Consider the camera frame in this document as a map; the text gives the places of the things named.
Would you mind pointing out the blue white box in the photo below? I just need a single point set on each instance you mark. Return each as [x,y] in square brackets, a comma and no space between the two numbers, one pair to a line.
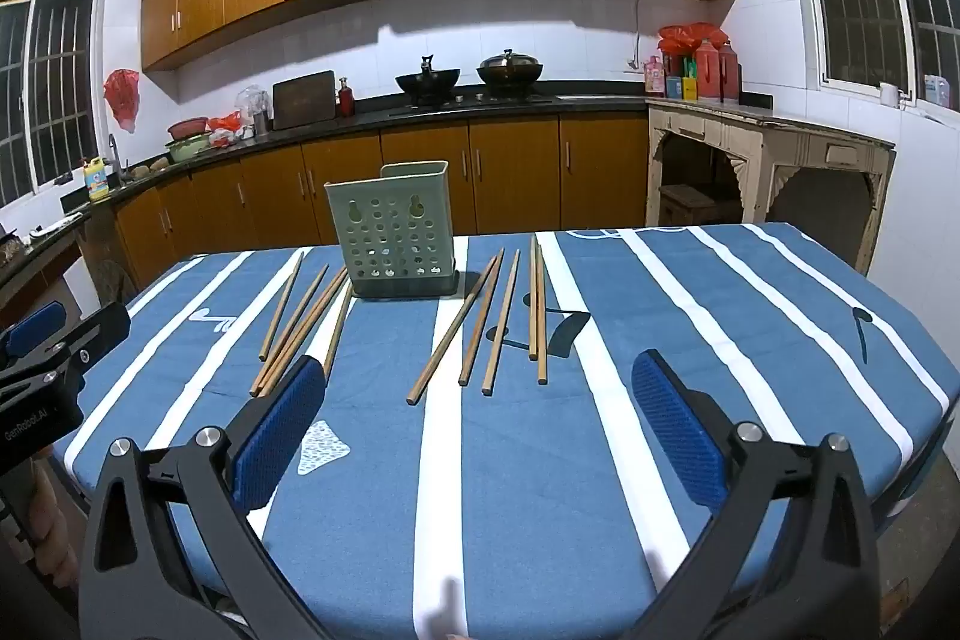
[937,89]

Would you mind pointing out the wooden base cabinets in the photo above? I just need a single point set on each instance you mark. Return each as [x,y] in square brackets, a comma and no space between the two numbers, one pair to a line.
[420,175]

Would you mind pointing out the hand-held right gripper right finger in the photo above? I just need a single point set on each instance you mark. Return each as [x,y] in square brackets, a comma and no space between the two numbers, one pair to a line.
[675,430]

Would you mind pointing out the dark cooking pot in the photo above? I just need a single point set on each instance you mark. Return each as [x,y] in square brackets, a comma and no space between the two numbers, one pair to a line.
[9,244]

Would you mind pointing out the brown potato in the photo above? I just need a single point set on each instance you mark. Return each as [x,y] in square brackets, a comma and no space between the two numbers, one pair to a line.
[140,169]
[159,164]

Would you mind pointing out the cream wooden side table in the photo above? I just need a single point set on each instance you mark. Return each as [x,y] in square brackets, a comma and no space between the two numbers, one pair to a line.
[750,123]

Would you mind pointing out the person's left hand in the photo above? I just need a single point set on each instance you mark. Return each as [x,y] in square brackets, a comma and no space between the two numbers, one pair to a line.
[56,520]

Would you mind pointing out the wooden stool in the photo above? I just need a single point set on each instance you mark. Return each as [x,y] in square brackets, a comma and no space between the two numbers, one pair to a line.
[686,201]

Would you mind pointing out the white cloth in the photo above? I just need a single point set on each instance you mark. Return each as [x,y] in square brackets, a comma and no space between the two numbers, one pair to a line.
[60,226]

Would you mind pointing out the red basin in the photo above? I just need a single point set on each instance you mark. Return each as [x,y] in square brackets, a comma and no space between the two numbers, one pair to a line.
[187,128]

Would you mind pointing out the black gas stove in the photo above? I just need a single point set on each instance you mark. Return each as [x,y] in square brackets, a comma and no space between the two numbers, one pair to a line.
[480,100]

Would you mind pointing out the yellow detergent bottle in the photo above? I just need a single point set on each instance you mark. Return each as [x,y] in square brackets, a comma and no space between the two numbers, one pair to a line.
[96,181]

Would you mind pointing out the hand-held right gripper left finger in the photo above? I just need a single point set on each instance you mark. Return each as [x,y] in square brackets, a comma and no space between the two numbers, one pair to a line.
[281,430]

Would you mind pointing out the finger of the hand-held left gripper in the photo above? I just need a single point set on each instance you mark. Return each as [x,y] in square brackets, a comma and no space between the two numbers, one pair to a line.
[34,319]
[101,329]

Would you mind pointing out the wooden chopstick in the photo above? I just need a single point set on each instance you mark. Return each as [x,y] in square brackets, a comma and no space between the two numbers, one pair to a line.
[314,326]
[308,325]
[299,314]
[533,299]
[282,306]
[502,322]
[541,317]
[339,332]
[481,316]

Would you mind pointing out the black wok with lid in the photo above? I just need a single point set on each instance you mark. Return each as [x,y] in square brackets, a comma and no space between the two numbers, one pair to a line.
[510,69]

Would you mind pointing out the red bottle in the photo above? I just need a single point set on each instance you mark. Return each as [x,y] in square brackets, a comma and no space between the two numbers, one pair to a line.
[346,102]

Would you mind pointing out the green perforated utensil holder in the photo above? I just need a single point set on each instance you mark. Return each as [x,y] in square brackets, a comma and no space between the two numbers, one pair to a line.
[390,235]

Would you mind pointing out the green bottle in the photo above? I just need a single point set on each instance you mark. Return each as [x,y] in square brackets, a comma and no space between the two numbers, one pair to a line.
[686,66]

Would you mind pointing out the black kitchen countertop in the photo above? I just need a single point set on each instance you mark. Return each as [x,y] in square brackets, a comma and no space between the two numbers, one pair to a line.
[375,115]

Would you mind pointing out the clear plastic bag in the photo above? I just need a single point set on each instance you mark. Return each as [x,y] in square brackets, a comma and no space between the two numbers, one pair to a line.
[251,100]

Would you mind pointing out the pink bottle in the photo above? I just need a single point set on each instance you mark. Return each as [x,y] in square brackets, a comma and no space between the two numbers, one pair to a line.
[655,79]

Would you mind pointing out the group of wooden chopsticks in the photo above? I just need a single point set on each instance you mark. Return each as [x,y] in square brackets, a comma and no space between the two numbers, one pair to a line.
[453,330]

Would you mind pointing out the metal faucet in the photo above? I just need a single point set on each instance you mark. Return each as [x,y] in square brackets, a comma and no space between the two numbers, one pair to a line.
[114,160]

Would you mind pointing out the dark wooden cutting board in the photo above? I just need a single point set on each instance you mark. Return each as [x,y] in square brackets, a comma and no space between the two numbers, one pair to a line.
[304,100]

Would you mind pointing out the metal cup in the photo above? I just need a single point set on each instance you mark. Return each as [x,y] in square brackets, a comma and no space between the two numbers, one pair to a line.
[262,124]

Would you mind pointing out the blue white striped tablecloth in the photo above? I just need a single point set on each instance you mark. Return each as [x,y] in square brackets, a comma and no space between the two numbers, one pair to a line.
[525,497]

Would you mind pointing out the white cup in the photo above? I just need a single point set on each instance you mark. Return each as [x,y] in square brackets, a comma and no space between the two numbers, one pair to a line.
[889,95]

